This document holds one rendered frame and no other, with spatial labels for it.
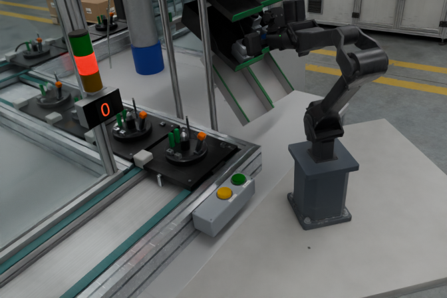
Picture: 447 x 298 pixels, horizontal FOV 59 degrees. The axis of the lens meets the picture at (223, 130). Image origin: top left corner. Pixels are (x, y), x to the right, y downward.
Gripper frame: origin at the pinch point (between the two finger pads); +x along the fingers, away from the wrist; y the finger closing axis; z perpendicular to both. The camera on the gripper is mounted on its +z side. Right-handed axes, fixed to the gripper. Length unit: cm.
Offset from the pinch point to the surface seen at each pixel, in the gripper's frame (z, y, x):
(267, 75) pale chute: -17.7, -18.1, 20.6
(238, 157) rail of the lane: -34.6, 14.4, 1.7
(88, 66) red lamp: 4, 50, 9
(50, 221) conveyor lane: -34, 70, 14
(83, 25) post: 11, 15, 123
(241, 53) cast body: -4.1, 2.3, 7.8
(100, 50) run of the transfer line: -5, 5, 139
